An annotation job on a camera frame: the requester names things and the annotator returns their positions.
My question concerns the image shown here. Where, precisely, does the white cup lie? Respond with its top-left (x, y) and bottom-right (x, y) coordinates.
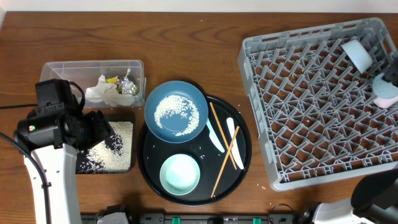
top-left (372, 73), bottom-right (397, 100)

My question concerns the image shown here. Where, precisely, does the light blue small plate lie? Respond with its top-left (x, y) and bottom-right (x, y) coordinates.
top-left (341, 40), bottom-right (373, 73)

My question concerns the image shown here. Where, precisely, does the pile of white rice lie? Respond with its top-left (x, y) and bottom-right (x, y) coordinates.
top-left (76, 95), bottom-right (205, 174)

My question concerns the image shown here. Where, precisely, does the white tissue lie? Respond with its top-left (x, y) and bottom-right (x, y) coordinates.
top-left (85, 75), bottom-right (135, 107)

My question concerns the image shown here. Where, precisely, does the yellow snack wrapper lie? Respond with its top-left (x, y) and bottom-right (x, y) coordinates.
top-left (106, 76), bottom-right (122, 94)

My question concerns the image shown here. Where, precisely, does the silver foil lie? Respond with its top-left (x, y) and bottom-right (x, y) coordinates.
top-left (119, 68), bottom-right (137, 95)

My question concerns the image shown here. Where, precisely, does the dark blue plate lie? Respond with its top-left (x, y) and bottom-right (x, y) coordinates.
top-left (144, 81), bottom-right (208, 143)

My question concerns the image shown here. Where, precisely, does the pink cup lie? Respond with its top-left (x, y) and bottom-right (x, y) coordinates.
top-left (374, 96), bottom-right (398, 108)

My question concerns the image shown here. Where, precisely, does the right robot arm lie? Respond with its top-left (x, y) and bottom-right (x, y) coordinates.
top-left (311, 59), bottom-right (397, 224)

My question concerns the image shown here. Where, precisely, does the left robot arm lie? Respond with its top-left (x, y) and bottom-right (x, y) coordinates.
top-left (14, 79), bottom-right (114, 223)

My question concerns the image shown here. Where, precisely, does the grey dishwasher rack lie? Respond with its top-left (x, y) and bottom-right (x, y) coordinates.
top-left (238, 17), bottom-right (397, 191)

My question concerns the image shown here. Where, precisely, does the black rectangular tray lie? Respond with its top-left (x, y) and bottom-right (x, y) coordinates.
top-left (76, 114), bottom-right (134, 174)

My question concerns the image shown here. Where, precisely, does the clear plastic bin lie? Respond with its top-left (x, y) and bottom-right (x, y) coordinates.
top-left (40, 60), bottom-right (146, 108)

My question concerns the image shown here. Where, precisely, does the teal bowl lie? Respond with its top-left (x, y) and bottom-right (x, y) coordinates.
top-left (159, 154), bottom-right (201, 196)

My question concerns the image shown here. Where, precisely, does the light blue plastic knife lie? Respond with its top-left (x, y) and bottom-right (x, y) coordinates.
top-left (206, 119), bottom-right (225, 153)

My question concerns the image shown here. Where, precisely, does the wooden chopstick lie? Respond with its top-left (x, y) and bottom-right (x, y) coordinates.
top-left (211, 126), bottom-right (240, 198)
top-left (210, 102), bottom-right (237, 170)

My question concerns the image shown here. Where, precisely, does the black round tray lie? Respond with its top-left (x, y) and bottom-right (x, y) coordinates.
top-left (137, 96), bottom-right (252, 206)

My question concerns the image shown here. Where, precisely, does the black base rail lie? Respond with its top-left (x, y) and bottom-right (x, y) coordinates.
top-left (80, 212), bottom-right (312, 224)

